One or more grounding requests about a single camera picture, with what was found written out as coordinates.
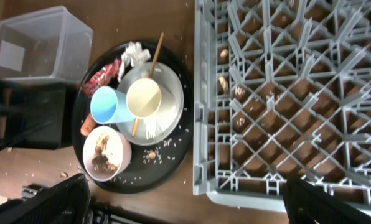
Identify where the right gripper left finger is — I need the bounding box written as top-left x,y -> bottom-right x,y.
0,174 -> 90,224

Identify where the grey plate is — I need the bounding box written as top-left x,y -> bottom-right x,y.
116,63 -> 184,146

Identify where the pink bowl with leftovers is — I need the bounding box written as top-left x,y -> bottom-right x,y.
83,126 -> 132,182

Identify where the grey dishwasher rack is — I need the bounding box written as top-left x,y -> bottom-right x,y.
193,0 -> 371,215

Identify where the wooden chopstick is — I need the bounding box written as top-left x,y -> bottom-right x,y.
132,32 -> 164,136

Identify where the blue plastic cup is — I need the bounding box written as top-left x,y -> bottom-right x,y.
90,86 -> 135,124

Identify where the black rectangular tray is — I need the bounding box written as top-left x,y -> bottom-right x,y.
0,80 -> 77,151

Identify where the crumpled white tissue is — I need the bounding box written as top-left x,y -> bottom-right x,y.
117,42 -> 151,82

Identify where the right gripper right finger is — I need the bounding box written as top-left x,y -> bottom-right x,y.
282,179 -> 371,224

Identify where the peanut on tray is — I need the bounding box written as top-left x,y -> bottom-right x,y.
148,152 -> 156,159

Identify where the round black tray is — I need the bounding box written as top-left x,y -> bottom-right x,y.
72,44 -> 194,194

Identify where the cream plastic cup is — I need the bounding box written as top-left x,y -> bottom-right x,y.
126,78 -> 176,119

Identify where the orange carrot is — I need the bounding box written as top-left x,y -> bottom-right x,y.
80,113 -> 97,136

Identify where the clear plastic bin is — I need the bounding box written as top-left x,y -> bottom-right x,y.
0,6 -> 93,83

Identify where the white plastic fork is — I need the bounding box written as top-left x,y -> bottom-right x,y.
143,117 -> 162,140

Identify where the red snack wrapper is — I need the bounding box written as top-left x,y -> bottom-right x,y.
82,59 -> 122,98

